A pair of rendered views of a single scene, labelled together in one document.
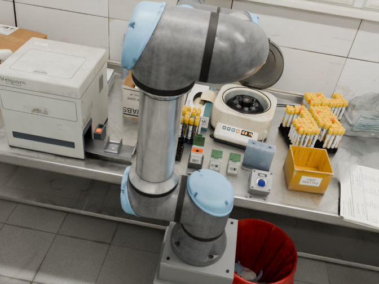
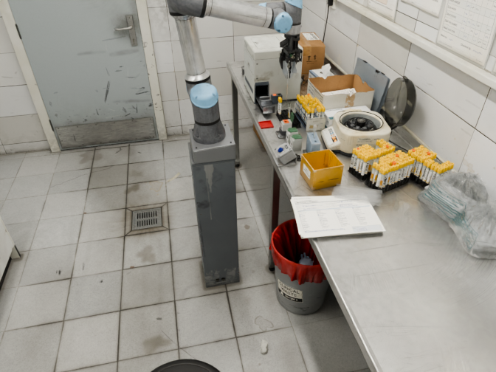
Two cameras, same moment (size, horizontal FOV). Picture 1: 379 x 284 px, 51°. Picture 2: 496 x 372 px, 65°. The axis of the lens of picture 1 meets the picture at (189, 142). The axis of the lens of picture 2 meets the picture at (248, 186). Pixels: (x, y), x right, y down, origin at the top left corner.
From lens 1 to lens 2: 1.70 m
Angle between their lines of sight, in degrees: 58
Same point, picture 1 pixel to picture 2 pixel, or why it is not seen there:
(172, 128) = (182, 38)
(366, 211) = (308, 210)
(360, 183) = (343, 206)
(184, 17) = not seen: outside the picture
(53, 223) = not seen: hidden behind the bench
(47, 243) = not seen: hidden behind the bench
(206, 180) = (204, 87)
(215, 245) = (198, 129)
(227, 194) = (201, 95)
